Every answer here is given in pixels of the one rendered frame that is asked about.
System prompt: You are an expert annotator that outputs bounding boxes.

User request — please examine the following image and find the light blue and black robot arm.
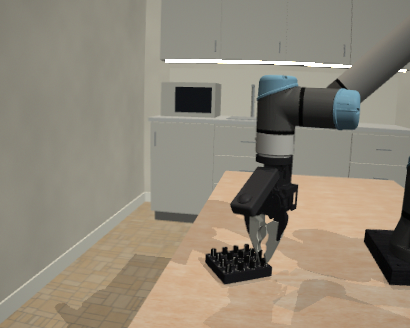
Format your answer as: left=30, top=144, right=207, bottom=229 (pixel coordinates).
left=230, top=15, right=410, bottom=262

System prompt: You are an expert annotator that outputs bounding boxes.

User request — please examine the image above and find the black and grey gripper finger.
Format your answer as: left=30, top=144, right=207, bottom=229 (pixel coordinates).
left=244, top=214, right=268, bottom=262
left=264, top=206, right=288, bottom=264

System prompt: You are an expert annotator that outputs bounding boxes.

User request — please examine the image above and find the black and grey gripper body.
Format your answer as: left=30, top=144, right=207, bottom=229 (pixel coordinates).
left=256, top=153, right=298, bottom=219

